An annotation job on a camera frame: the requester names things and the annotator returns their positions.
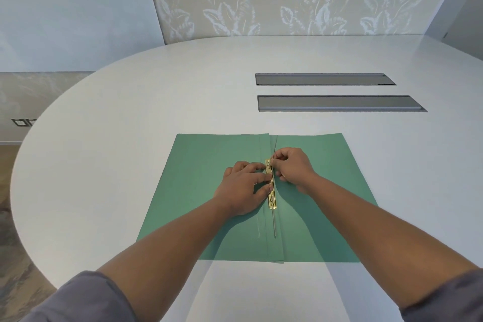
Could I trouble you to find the person's right forearm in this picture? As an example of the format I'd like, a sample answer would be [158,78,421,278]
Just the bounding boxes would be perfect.
[301,173,480,312]

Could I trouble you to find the person's left hand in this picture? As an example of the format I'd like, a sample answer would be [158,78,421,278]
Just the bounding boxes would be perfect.
[212,161,274,218]

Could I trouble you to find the grey right sleeve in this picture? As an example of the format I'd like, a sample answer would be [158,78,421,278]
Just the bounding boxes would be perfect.
[400,268,483,322]

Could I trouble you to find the grey left sleeve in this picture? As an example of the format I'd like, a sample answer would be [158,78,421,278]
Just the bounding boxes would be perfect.
[21,270,137,322]

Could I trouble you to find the green paper file folder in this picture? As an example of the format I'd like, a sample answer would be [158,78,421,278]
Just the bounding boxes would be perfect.
[137,133,379,264]

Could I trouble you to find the grey table cable slot cover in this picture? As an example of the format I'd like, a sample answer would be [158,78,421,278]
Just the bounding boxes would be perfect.
[255,73,397,86]
[257,95,428,113]

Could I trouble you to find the person's left forearm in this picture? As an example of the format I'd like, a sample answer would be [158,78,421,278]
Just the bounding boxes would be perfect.
[97,197,243,322]

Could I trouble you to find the gold metal file fastener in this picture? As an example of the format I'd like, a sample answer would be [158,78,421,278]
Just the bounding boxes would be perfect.
[265,158,279,210]

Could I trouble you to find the grey sleeve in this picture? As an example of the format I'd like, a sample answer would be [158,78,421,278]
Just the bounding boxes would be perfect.
[400,268,483,322]
[21,270,137,322]

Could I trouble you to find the person's right hand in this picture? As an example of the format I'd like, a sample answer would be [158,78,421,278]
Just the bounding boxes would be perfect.
[271,147,320,196]

